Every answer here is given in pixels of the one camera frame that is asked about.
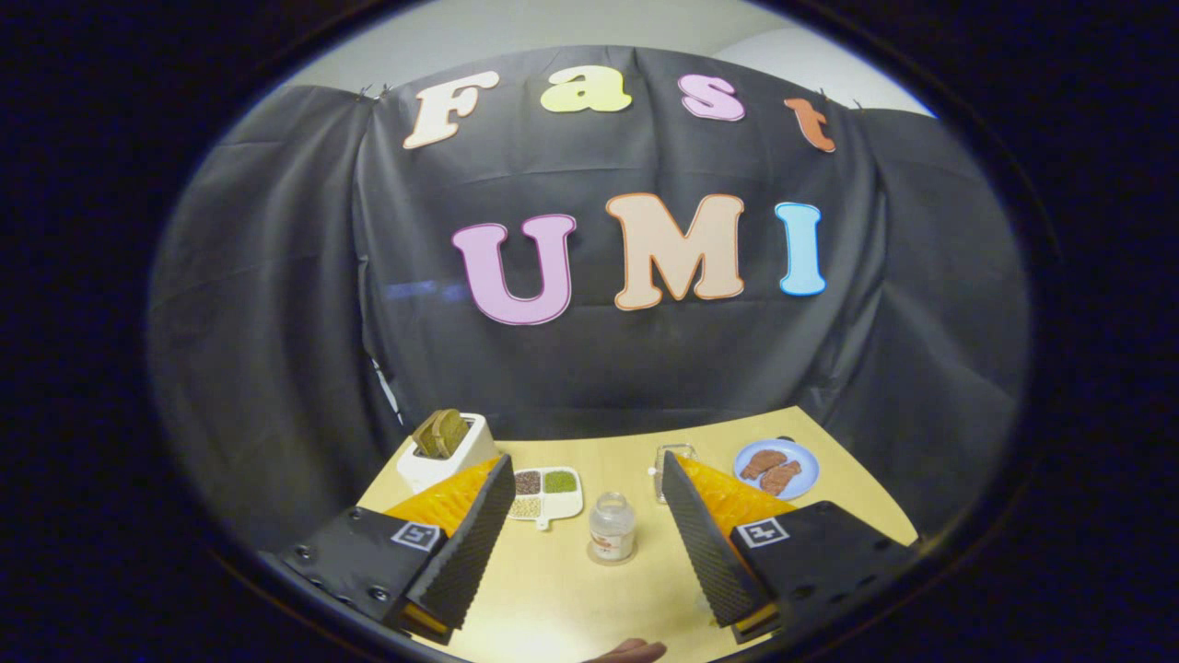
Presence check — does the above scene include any clear juice bottle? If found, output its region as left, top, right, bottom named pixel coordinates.
left=588, top=492, right=638, bottom=564

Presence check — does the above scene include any black backdrop cloth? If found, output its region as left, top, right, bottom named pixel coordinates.
left=147, top=46, right=1031, bottom=553

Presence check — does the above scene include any blue plate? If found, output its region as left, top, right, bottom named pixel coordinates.
left=733, top=438, right=821, bottom=501

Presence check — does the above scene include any brown coaster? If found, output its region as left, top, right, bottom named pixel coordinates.
left=583, top=639, right=668, bottom=663

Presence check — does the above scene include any white toaster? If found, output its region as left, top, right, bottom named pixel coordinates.
left=397, top=412, right=503, bottom=494

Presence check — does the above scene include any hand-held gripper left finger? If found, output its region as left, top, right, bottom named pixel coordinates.
left=263, top=454, right=517, bottom=646

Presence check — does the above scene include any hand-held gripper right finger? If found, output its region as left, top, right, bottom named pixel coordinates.
left=660, top=450, right=922, bottom=644

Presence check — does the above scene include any clear glass cup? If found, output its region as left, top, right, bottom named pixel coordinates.
left=653, top=443, right=698, bottom=506

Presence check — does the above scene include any white divided tray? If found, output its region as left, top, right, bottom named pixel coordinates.
left=508, top=466, right=585, bottom=532

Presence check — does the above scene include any wooden table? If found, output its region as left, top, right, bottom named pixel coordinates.
left=357, top=406, right=920, bottom=663

